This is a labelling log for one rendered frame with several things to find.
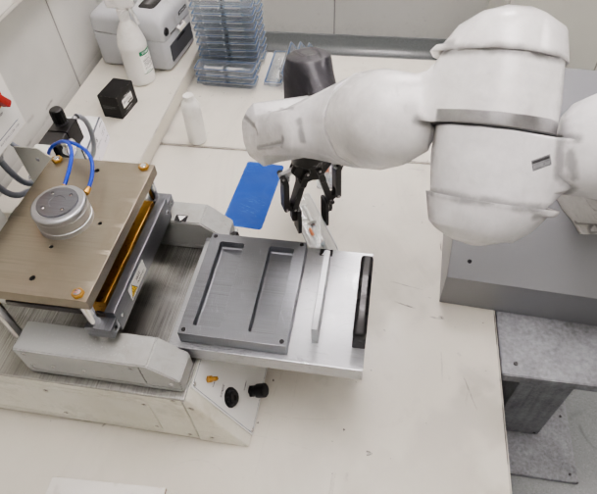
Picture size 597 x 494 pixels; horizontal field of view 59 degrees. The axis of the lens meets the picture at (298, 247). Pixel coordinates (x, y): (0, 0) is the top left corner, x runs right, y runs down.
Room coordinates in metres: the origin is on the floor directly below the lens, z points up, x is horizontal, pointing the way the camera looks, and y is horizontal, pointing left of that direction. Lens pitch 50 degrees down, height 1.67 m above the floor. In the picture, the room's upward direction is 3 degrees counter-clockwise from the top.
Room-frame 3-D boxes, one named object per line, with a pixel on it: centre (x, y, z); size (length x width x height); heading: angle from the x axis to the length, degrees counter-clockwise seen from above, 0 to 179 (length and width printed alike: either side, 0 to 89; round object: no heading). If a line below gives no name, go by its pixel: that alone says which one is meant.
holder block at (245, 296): (0.50, 0.09, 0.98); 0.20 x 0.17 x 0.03; 168
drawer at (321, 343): (0.49, 0.04, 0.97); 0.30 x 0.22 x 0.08; 78
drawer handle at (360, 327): (0.46, -0.10, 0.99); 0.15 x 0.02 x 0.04; 168
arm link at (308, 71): (0.75, -0.05, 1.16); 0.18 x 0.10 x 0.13; 11
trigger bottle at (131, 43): (1.43, 0.43, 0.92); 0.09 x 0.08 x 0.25; 85
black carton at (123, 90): (1.29, 0.48, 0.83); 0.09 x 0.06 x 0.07; 161
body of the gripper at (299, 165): (0.79, -0.03, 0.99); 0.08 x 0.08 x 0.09
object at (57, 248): (0.58, 0.37, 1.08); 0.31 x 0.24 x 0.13; 168
